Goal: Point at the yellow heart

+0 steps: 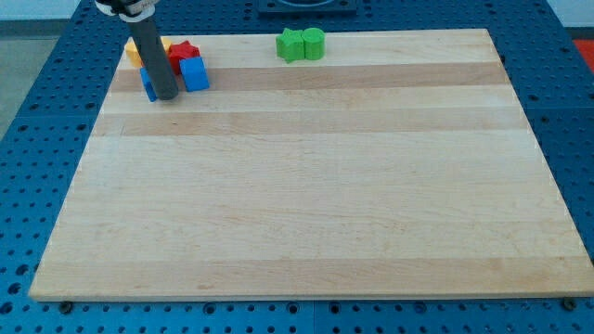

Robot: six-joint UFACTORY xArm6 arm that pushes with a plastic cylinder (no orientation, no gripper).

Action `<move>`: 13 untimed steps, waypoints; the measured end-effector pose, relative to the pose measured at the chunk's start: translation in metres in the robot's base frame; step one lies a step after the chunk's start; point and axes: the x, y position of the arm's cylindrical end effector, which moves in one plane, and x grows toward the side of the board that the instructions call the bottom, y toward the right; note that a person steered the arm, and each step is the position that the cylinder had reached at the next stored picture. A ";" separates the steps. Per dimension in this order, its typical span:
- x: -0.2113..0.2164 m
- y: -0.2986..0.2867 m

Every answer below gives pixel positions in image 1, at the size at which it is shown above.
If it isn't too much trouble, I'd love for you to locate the blue block behind rod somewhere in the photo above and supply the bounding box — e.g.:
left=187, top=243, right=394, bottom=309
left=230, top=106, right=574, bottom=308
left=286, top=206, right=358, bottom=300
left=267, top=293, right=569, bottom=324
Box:
left=139, top=68, right=158, bottom=102

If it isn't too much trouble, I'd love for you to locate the left board screw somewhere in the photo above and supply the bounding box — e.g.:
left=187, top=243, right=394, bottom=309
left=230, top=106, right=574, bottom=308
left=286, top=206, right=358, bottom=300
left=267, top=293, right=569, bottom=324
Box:
left=58, top=302, right=73, bottom=315

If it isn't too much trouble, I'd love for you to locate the white robot wrist flange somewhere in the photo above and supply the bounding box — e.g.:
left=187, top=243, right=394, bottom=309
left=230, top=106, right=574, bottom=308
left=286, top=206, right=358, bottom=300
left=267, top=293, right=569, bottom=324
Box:
left=95, top=0, right=160, bottom=23

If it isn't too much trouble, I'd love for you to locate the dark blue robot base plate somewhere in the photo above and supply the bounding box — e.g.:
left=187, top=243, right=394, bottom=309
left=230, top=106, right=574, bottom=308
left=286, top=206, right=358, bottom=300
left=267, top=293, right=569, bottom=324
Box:
left=254, top=0, right=358, bottom=16

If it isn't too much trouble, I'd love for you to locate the light wooden board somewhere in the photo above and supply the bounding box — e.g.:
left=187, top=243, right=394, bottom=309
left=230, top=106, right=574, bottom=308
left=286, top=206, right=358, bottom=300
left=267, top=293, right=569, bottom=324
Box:
left=29, top=29, right=593, bottom=302

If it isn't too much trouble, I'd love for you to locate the green star block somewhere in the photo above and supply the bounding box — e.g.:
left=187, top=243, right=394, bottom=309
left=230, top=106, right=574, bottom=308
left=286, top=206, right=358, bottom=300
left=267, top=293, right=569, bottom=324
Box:
left=276, top=28, right=304, bottom=63

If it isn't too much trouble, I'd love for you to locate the right board screw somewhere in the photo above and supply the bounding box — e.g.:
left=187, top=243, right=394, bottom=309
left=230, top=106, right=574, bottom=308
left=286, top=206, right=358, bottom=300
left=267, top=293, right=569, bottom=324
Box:
left=562, top=298, right=576, bottom=312

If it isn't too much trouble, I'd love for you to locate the blue cube block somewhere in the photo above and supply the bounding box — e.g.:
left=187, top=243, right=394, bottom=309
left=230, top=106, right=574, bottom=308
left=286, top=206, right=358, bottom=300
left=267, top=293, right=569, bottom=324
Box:
left=180, top=57, right=210, bottom=92

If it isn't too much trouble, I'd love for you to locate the red star block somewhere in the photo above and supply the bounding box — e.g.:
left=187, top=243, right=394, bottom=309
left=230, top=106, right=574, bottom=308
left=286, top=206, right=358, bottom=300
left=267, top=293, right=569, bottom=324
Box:
left=168, top=41, right=200, bottom=75

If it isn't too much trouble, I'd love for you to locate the green cylinder block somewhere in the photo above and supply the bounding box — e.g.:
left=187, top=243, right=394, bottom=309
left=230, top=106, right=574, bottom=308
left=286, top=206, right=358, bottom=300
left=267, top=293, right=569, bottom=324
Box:
left=302, top=27, right=325, bottom=60

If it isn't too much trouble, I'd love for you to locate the yellow heart block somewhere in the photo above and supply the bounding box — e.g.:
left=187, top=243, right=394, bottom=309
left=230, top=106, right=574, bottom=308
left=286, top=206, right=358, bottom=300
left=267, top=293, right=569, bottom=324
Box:
left=124, top=37, right=172, bottom=69

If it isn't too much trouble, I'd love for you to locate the grey cylindrical pointer rod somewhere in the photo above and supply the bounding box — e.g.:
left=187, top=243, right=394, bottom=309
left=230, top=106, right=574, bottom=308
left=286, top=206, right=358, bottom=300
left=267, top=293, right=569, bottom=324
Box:
left=127, top=17, right=179, bottom=100

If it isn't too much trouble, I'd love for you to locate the board screw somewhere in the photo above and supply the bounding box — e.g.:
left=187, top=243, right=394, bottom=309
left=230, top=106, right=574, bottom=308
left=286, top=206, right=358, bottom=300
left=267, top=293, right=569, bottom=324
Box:
left=562, top=298, right=576, bottom=312
left=58, top=302, right=73, bottom=315

